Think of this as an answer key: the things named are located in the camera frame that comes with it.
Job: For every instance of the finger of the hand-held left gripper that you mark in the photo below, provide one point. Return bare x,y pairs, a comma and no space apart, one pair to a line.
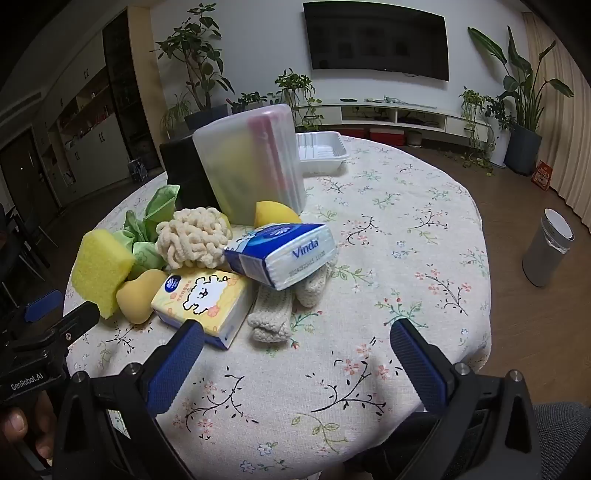
81,318
44,305

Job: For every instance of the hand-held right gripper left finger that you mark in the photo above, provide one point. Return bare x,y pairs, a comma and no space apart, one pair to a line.
178,364

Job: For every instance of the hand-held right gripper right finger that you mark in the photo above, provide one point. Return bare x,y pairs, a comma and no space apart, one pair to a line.
418,364

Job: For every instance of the yellow sponge block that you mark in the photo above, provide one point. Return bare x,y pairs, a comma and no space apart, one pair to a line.
99,267

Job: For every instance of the orange gourd-shaped makeup sponge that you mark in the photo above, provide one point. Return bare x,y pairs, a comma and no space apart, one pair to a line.
136,295

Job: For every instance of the yellow cartoon tissue pack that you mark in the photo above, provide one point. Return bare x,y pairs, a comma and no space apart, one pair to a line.
203,295

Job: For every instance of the green cloth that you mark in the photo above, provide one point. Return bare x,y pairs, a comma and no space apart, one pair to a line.
147,254

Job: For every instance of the cream knitted cloth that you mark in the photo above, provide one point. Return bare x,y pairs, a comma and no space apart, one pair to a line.
272,318
311,288

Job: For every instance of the cream chenille scrubber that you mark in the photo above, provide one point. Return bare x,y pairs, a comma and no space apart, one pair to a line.
194,240

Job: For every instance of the blue tissue pack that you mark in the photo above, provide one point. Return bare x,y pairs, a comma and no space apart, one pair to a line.
277,254

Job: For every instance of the yellow egg-shaped makeup sponge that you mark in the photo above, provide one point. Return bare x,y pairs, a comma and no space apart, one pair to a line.
274,214

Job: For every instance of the black box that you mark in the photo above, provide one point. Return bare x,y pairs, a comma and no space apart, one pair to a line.
184,170

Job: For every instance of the white plastic tray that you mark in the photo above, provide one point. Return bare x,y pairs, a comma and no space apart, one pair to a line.
323,159

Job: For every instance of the person's left hand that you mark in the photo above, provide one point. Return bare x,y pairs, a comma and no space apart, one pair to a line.
18,422

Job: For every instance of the dark chair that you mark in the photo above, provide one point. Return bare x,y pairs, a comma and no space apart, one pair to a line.
23,249

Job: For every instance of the blue printed bag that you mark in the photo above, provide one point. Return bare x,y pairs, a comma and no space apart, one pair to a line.
137,170

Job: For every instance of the person's grey clothing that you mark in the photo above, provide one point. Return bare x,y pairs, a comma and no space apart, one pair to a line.
558,443

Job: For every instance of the grey trash bin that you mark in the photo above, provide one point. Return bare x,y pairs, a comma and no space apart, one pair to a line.
545,254

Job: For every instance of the translucent plastic container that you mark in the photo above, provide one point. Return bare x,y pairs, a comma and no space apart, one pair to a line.
240,184

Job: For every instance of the pale yellow sponge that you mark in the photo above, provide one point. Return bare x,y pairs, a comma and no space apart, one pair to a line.
228,157

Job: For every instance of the spider plant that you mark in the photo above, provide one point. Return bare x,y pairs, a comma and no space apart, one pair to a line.
175,115

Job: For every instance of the red paper bag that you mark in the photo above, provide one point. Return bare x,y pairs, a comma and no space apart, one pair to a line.
542,176

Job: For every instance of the small white pot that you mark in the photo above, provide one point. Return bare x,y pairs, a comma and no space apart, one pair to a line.
414,138

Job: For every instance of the red storage box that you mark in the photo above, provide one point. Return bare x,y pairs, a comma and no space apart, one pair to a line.
353,133
388,137

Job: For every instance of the pink flat pack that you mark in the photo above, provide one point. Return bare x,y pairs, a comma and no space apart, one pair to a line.
272,152

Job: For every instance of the tall tree plant dark pot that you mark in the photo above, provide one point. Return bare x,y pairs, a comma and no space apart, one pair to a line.
205,117

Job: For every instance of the large-leaf plant dark pot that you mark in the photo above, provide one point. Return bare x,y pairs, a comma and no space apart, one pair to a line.
524,147

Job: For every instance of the white television console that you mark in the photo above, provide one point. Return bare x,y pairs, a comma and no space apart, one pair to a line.
415,115

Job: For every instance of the beige curtain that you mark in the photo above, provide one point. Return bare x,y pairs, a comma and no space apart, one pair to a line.
568,152

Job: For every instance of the pothos in white pot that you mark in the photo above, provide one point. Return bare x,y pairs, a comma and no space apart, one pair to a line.
475,106

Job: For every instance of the plant in ribbed pot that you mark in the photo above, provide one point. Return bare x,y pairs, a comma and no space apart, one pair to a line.
247,101

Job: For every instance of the trailing pothos plant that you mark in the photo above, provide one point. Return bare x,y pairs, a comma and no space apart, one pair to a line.
298,87

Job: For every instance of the wall cabinet unit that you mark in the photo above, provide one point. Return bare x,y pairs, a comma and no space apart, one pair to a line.
92,129

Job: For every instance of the wall television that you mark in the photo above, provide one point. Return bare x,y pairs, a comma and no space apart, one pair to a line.
374,41

